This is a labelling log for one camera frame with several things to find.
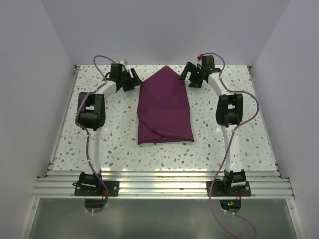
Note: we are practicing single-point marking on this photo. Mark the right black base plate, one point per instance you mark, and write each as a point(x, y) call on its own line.
point(220, 190)

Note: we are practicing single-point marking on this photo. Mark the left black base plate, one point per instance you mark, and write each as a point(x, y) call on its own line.
point(87, 190)

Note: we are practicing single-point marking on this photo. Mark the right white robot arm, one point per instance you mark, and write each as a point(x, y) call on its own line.
point(229, 115)

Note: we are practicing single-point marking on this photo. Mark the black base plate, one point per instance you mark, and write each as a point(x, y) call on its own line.
point(220, 190)
point(87, 190)

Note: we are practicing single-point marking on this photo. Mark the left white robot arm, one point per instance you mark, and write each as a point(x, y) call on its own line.
point(91, 116)

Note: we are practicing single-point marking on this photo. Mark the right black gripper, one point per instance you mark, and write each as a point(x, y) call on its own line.
point(190, 67)

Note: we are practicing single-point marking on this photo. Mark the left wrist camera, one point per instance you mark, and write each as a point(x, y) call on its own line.
point(124, 62)

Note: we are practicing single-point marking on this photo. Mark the purple surgical cloth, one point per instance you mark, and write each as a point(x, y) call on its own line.
point(163, 110)

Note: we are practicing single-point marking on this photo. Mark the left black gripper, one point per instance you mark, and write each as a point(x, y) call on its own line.
point(134, 81)

